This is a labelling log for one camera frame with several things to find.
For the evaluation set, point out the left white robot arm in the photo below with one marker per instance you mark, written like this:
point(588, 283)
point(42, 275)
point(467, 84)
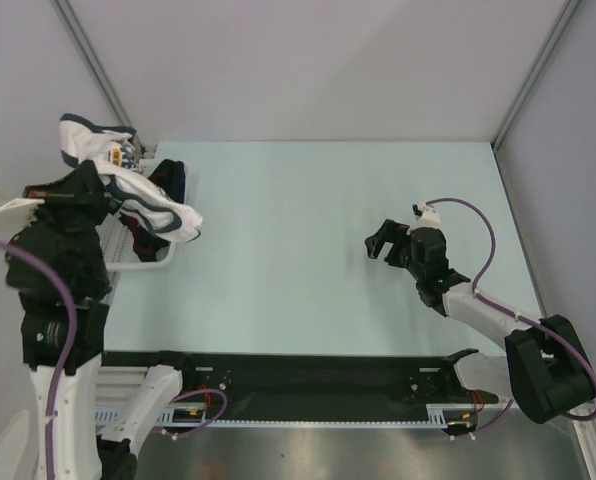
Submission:
point(56, 265)

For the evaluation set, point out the left aluminium frame post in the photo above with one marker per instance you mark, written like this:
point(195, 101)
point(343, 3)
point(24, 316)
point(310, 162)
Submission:
point(85, 48)

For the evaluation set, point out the white tank top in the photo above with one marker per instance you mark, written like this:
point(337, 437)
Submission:
point(111, 150)

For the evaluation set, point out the white plastic basket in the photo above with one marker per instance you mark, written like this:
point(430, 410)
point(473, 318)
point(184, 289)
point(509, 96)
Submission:
point(116, 242)

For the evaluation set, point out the right aluminium frame post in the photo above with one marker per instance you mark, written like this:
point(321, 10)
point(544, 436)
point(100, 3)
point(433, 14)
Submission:
point(545, 54)

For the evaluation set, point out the navy tank top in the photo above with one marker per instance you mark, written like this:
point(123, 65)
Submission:
point(170, 176)

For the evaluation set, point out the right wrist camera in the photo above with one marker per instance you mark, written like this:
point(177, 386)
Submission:
point(426, 217)

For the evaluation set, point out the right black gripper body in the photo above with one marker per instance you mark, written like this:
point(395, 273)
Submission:
point(415, 268)

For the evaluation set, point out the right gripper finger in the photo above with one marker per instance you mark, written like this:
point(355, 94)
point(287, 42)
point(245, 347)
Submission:
point(399, 253)
point(386, 234)

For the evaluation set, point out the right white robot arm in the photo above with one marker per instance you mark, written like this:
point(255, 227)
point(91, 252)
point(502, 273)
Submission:
point(543, 370)

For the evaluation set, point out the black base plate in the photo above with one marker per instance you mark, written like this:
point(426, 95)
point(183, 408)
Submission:
point(328, 389)

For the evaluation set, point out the right cable duct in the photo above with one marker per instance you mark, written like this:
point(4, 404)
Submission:
point(479, 415)

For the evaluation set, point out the aluminium frame post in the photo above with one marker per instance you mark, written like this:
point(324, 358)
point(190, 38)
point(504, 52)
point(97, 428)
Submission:
point(85, 48)
point(545, 54)

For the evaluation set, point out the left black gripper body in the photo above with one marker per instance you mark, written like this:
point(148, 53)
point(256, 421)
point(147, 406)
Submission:
point(77, 208)

